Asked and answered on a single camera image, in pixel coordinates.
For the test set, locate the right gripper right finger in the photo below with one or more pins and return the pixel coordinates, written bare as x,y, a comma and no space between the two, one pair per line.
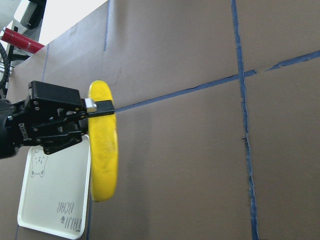
98,108

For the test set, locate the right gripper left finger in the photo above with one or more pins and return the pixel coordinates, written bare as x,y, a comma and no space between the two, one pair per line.
55,143

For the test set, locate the white bear tray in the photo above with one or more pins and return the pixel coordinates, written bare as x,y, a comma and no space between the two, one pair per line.
54,192

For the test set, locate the red cylinder bottle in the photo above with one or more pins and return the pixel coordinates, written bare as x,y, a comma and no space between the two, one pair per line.
20,41

